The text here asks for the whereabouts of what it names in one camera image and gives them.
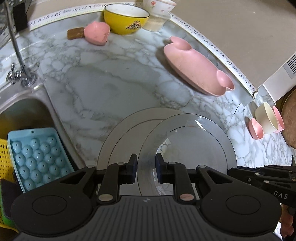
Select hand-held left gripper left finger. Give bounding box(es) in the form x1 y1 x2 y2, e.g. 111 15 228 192
69 154 138 205

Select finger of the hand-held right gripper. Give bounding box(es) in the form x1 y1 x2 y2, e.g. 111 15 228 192
264 165 296 179
228 167 289 186

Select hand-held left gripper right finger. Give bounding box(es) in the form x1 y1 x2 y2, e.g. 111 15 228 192
156 153 228 202

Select clear glass plate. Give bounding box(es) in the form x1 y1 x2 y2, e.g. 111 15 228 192
96 108 192 197
137 113 237 196

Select pink lobed plate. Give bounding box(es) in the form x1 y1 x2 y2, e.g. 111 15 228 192
163 36 235 96

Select person's right hand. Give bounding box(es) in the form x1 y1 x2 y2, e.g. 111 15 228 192
280 207 295 237

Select small pink heart bowl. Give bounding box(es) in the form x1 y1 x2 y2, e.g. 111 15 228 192
248 117 264 140

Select round wooden cutting board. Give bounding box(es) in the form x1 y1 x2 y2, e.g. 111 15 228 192
276 88 296 150

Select cream bowl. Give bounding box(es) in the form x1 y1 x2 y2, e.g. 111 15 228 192
255 102 278 135

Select blue ice ball tray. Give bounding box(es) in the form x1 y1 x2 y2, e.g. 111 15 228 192
7 127 75 193

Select steel sink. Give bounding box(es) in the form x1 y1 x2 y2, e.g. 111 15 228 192
0 84 81 167

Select black sponge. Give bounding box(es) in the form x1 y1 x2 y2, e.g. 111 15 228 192
0 178 21 218

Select yellow plastic basket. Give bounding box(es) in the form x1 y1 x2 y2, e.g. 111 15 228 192
0 138 19 233

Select yellow bowl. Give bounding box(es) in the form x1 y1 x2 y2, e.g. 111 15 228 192
103 4 150 36

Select clear glass cup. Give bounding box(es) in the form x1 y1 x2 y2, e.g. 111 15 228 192
143 13 170 32

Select brown sponge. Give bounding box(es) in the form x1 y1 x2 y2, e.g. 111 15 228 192
67 27 85 40

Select white floral bowl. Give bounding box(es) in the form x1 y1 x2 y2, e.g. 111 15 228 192
143 0 176 18

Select chrome faucet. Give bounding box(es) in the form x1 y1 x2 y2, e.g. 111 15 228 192
5 0 36 87

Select black rectangular block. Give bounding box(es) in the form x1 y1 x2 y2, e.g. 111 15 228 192
13 3 29 32

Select metal dish rack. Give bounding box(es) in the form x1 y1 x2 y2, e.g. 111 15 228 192
0 0 14 47

